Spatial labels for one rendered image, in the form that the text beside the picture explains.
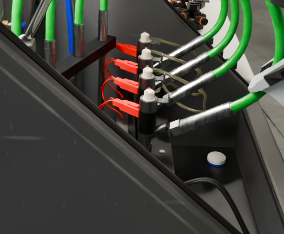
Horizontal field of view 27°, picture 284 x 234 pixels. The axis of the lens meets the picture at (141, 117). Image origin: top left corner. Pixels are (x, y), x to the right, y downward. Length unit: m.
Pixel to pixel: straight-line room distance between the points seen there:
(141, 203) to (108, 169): 0.05
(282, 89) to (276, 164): 0.37
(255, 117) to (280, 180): 0.22
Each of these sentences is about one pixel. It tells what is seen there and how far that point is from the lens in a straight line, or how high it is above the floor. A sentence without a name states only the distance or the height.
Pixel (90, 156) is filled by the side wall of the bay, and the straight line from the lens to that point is 0.54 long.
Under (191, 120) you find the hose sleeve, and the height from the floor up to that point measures 1.13.
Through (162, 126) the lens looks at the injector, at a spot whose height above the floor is 1.06.
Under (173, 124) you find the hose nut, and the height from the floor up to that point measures 1.12.
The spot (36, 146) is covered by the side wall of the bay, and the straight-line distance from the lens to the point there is 0.53.
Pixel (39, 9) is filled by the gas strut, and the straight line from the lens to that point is 0.51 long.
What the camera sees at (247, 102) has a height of 1.17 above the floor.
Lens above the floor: 1.51
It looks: 29 degrees down
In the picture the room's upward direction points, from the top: 4 degrees clockwise
